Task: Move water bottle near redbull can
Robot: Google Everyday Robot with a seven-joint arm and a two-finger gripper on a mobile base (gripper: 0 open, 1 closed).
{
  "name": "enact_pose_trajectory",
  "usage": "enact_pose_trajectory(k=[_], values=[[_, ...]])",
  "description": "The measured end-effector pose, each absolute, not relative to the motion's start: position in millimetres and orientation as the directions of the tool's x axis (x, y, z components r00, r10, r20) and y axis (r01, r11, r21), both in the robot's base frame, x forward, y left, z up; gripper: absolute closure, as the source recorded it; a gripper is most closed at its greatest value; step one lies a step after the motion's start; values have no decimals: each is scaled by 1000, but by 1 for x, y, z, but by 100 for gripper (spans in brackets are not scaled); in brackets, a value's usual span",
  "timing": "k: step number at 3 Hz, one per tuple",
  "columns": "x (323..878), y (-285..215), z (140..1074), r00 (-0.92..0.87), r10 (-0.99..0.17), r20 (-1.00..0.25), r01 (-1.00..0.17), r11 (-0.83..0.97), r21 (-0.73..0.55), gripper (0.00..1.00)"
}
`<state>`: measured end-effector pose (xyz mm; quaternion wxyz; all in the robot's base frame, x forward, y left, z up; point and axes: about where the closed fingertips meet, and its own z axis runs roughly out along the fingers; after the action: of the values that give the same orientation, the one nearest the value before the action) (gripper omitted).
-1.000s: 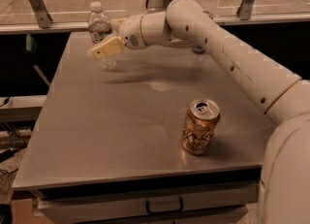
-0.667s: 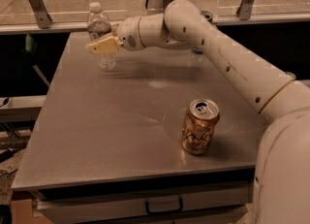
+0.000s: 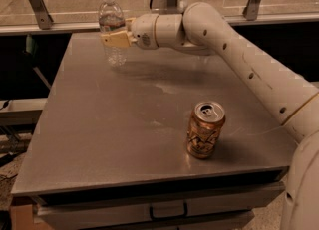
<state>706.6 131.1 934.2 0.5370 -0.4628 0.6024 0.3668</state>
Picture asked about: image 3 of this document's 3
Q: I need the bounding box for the clear plastic water bottle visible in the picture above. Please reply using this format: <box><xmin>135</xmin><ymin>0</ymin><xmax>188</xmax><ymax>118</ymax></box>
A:
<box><xmin>99</xmin><ymin>0</ymin><xmax>127</xmax><ymax>67</ymax></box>

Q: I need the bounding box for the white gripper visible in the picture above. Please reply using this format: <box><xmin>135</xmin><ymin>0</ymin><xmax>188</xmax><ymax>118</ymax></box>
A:
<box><xmin>101</xmin><ymin>14</ymin><xmax>159</xmax><ymax>50</ymax></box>

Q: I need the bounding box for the orange beverage can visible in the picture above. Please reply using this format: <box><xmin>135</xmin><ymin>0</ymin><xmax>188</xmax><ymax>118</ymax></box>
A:
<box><xmin>186</xmin><ymin>101</ymin><xmax>225</xmax><ymax>159</ymax></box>

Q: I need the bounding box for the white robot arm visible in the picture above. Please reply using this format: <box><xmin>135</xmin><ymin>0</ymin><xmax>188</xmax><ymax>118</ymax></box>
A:
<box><xmin>101</xmin><ymin>2</ymin><xmax>319</xmax><ymax>230</ymax></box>

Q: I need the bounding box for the grey drawer with handle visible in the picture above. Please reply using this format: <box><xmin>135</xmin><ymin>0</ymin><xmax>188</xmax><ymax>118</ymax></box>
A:
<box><xmin>38</xmin><ymin>181</ymin><xmax>284</xmax><ymax>230</ymax></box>

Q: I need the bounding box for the left metal rail bracket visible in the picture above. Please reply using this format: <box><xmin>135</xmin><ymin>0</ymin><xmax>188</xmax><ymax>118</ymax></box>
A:
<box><xmin>28</xmin><ymin>0</ymin><xmax>53</xmax><ymax>30</ymax></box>

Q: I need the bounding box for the horizontal metal rail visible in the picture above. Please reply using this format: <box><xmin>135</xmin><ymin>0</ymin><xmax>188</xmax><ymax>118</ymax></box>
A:
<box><xmin>0</xmin><ymin>13</ymin><xmax>319</xmax><ymax>36</ymax></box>

